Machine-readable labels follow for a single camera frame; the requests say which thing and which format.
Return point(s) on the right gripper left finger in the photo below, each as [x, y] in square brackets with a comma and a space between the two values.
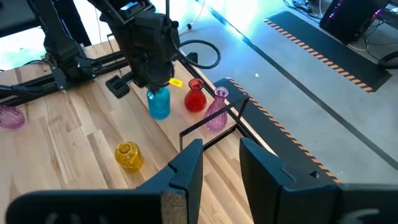
[183, 174]

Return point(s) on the black side desk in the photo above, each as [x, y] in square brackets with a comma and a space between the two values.
[15, 18]

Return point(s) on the purple bulbous glass vase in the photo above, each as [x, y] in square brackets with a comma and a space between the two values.
[11, 117]

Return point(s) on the red teardrop glass vase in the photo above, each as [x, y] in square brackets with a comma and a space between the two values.
[195, 101]

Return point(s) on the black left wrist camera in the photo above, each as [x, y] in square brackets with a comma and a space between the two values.
[133, 9]

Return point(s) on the purple tall teardrop glass vase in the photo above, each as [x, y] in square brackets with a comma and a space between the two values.
[216, 115]

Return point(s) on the black computer tower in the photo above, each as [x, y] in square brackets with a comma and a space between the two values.
[351, 18]

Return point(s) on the black table clamp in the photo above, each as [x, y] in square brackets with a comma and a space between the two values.
[192, 57]

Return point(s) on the black power strip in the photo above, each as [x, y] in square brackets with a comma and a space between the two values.
[301, 4]

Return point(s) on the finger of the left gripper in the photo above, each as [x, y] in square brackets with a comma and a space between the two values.
[117, 87]
[157, 88]

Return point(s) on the teal cylindrical glass vase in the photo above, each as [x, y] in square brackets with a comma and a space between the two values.
[158, 105]

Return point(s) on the yellow ribbed glass vase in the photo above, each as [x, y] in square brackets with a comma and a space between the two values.
[129, 157]

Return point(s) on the black hazard-striped floor mat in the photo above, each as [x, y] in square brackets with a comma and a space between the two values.
[264, 124]
[326, 46]

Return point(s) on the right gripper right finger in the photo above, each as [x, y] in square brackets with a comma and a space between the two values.
[273, 186]

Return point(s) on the yellow tape tag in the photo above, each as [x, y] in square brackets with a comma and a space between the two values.
[176, 82]

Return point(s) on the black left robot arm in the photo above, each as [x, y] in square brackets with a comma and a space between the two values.
[59, 40]

